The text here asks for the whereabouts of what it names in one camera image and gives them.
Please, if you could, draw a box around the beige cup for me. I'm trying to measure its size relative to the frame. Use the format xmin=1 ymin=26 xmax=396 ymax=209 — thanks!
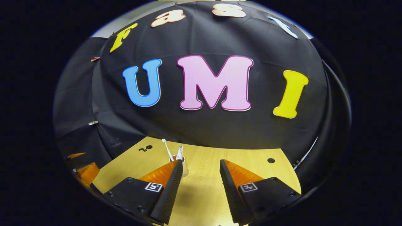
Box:
xmin=170 ymin=155 xmax=189 ymax=178

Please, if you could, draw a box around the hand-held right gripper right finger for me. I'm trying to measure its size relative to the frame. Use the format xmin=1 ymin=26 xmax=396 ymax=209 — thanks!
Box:
xmin=219 ymin=159 xmax=302 ymax=225

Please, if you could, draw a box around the light blue toothbrush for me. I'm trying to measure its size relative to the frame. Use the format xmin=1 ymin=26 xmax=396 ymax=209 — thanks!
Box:
xmin=162 ymin=139 xmax=174 ymax=162

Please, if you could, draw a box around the white strip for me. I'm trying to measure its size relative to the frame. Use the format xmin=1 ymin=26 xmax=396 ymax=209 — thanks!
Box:
xmin=294 ymin=136 xmax=319 ymax=167

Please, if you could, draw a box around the wooden desktop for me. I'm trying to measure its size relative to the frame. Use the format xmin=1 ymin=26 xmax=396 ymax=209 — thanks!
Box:
xmin=92 ymin=136 xmax=302 ymax=226

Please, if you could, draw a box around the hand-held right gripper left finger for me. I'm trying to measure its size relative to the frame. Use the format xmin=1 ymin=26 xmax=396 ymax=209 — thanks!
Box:
xmin=104 ymin=159 xmax=184 ymax=225

